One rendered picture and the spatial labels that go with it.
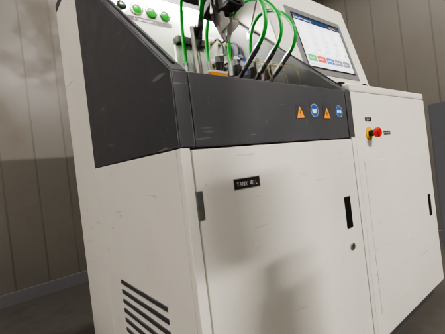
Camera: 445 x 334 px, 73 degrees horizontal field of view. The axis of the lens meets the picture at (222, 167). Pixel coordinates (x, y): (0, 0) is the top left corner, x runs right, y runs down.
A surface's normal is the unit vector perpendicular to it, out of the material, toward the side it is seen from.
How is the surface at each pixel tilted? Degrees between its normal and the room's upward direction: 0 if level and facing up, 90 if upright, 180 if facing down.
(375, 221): 90
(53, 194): 90
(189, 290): 90
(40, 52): 90
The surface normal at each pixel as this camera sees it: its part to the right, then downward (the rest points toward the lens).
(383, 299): 0.62, -0.07
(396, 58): -0.76, 0.09
